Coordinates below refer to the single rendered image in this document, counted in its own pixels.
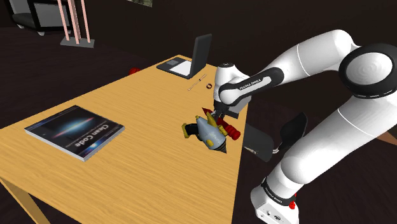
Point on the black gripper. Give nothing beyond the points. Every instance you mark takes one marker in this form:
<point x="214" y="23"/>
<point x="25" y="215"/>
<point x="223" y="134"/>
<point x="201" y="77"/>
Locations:
<point x="220" y="110"/>

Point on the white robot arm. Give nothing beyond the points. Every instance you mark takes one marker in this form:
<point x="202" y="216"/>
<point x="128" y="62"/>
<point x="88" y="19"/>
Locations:
<point x="313" y="155"/>

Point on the red ribbed tool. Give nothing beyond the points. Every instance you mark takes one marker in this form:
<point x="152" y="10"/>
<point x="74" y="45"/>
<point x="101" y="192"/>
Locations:
<point x="231" y="129"/>

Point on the grey and yellow toy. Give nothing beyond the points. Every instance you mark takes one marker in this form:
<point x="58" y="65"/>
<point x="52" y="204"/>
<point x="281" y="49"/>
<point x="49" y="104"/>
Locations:
<point x="207" y="131"/>

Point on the thin pale pen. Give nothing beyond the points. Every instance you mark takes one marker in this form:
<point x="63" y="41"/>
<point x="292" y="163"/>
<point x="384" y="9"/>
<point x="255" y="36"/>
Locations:
<point x="197" y="82"/>

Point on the black office chair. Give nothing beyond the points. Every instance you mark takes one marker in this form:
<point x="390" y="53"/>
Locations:
<point x="259" y="142"/>

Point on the open black laptop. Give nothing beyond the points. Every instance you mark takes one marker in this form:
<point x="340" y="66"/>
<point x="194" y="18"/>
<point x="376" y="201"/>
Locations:
<point x="201" y="49"/>

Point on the light wooden table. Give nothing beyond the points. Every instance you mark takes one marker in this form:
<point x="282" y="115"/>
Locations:
<point x="149" y="173"/>

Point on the small red round object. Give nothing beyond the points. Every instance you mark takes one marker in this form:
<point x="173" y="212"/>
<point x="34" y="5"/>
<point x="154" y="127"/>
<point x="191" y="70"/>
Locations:
<point x="133" y="71"/>

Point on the dark book with galaxy cover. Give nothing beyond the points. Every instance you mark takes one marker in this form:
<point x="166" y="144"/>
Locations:
<point x="73" y="131"/>

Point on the pink pole stand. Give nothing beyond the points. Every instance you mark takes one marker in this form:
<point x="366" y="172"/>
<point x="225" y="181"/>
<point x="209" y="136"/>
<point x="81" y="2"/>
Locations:
<point x="76" y="38"/>

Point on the dark low cabinet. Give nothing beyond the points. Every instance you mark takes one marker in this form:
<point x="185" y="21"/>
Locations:
<point x="40" y="15"/>

